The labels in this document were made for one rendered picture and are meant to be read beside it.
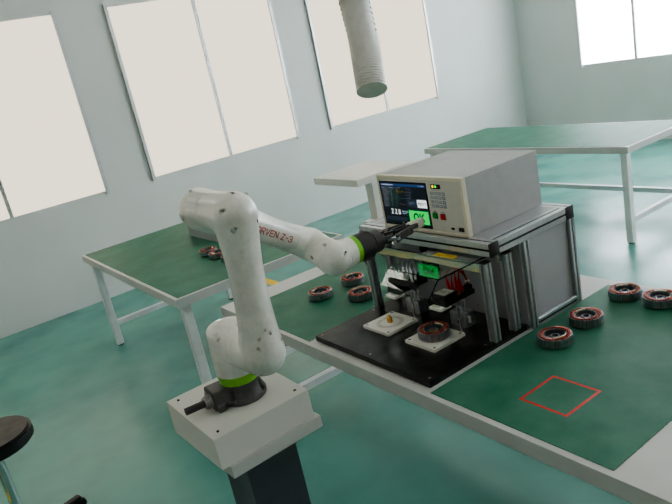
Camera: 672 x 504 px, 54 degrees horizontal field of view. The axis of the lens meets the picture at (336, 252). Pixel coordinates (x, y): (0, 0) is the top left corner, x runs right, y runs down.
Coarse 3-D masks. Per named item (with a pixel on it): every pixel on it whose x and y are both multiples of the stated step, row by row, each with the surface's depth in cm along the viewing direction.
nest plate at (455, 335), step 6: (450, 330) 231; (456, 330) 230; (414, 336) 233; (450, 336) 227; (456, 336) 226; (462, 336) 227; (408, 342) 230; (414, 342) 228; (420, 342) 227; (426, 342) 226; (432, 342) 225; (438, 342) 224; (444, 342) 223; (450, 342) 224; (426, 348) 223; (432, 348) 221; (438, 348) 221
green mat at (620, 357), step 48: (528, 336) 222; (576, 336) 215; (624, 336) 209; (480, 384) 199; (528, 384) 193; (576, 384) 188; (624, 384) 183; (528, 432) 171; (576, 432) 167; (624, 432) 163
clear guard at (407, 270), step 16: (416, 256) 227; (432, 256) 223; (464, 256) 217; (480, 256) 214; (400, 272) 216; (416, 272) 212; (432, 272) 209; (448, 272) 206; (384, 288) 218; (400, 288) 212; (432, 288) 202
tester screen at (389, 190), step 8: (384, 184) 245; (392, 184) 241; (400, 184) 238; (408, 184) 234; (384, 192) 247; (392, 192) 243; (400, 192) 239; (408, 192) 235; (416, 192) 232; (424, 192) 228; (384, 200) 248; (392, 200) 244; (400, 200) 241; (400, 208) 242; (408, 208) 238; (416, 208) 235; (424, 208) 231; (400, 216) 244; (408, 216) 240
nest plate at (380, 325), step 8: (392, 312) 257; (376, 320) 253; (384, 320) 252; (392, 320) 250; (400, 320) 248; (408, 320) 247; (416, 320) 247; (368, 328) 249; (376, 328) 246; (384, 328) 244; (392, 328) 243; (400, 328) 242
